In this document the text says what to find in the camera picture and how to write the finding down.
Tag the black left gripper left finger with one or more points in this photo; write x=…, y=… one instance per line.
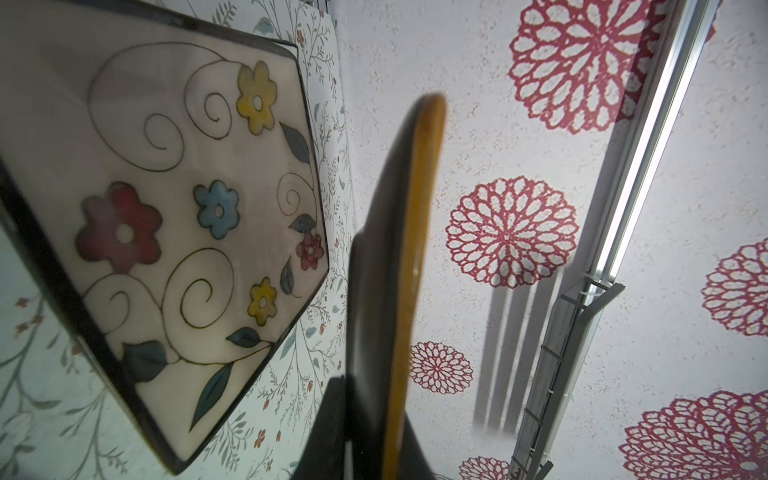
x=323, y=457

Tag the grey wall shelf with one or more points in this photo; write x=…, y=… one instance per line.
x=567, y=338

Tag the black square plate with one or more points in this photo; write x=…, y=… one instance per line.
x=385, y=269
x=160, y=174

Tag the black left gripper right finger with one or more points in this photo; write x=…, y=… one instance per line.
x=412, y=464

